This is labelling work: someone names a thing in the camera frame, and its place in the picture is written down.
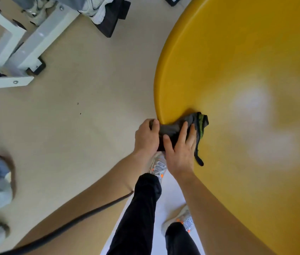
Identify person's right grey orange sneaker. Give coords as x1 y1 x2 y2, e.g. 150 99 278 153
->
161 205 195 234

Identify white floor mat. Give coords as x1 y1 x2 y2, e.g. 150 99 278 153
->
99 169 206 255

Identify dark grey green-striped sock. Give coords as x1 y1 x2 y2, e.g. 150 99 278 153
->
150 112 209 167

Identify person's left leg black trousers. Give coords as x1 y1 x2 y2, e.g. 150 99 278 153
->
106 173 162 255

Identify person's right forearm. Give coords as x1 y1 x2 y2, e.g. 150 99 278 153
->
177 172 276 255

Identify person's left hand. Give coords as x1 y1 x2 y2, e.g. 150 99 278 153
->
133 119 161 158

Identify black cable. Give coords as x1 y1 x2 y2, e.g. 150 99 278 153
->
0 191 134 255

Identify person's leg black trousers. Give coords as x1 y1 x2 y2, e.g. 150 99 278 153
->
106 173 162 255
165 222 201 255

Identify black floor mat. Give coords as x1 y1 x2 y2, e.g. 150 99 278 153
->
94 0 131 38

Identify white metal frame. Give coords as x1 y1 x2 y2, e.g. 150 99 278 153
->
0 0 80 89

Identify person's right leg black trousers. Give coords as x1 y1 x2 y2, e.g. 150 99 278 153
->
165 222 201 255

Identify person's left grey orange sneaker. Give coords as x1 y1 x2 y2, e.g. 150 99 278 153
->
149 153 168 183

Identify person's left forearm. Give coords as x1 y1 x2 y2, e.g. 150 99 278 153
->
14 151 152 255

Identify black flat object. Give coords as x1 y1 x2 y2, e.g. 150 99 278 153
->
162 0 184 7

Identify person's grey orange sneaker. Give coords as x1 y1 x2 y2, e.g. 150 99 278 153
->
161 205 195 234
149 153 168 183

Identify person's right hand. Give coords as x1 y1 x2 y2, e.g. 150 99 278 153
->
163 121 197 180

